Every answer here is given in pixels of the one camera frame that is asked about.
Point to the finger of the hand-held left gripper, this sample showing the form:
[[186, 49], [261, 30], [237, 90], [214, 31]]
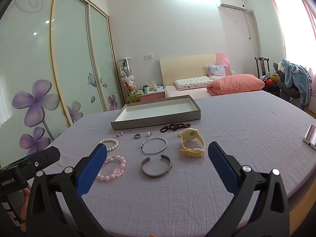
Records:
[[42, 159]]

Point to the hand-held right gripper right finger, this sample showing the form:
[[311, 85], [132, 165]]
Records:
[[223, 167]]

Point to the white mug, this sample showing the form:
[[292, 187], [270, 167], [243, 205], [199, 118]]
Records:
[[145, 88]]

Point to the orange pillow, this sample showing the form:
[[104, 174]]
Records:
[[234, 84]]

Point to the white pearl earring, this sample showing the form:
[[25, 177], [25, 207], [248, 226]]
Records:
[[148, 133]]

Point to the pink bed with beige headboard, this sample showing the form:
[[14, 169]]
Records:
[[182, 66]]

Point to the purple textured cloth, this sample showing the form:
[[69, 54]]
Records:
[[172, 197]]

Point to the smartphone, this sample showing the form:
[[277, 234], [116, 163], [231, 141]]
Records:
[[310, 135]]

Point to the dark wooden chair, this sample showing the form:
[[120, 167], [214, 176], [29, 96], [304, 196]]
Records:
[[261, 59]]

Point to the grey cardboard tray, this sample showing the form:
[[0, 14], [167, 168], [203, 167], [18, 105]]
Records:
[[158, 111]]

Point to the yellow green plush toy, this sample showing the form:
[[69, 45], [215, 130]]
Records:
[[132, 96]]

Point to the white wall socket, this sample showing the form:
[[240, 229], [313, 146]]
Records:
[[148, 56]]

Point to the tissue box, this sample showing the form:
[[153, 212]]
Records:
[[154, 86]]

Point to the floral sliding-door wardrobe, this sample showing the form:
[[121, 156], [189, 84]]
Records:
[[74, 54]]

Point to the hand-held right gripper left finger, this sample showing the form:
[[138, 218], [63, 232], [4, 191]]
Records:
[[90, 170]]

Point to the white air conditioner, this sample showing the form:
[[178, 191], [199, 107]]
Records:
[[230, 3]]

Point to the thin silver bangle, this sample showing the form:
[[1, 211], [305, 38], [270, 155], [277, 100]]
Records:
[[142, 146]]

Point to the blue plush garment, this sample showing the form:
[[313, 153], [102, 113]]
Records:
[[296, 76]]

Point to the person's left hand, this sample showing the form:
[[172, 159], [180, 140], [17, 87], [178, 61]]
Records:
[[24, 209]]

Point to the red and yellow plush toy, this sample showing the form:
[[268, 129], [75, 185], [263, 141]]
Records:
[[270, 79]]

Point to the yellow wristwatch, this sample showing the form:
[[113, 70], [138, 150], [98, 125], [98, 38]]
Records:
[[190, 134]]

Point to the pink and white nightstand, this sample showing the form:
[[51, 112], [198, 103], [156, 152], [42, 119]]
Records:
[[153, 95]]

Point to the grey office chair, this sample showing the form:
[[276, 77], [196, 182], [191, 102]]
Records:
[[284, 85]]

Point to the patterned white pillow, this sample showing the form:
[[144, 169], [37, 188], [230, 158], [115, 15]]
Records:
[[192, 82]]

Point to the lilac floral cushion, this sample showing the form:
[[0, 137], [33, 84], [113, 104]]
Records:
[[216, 70]]

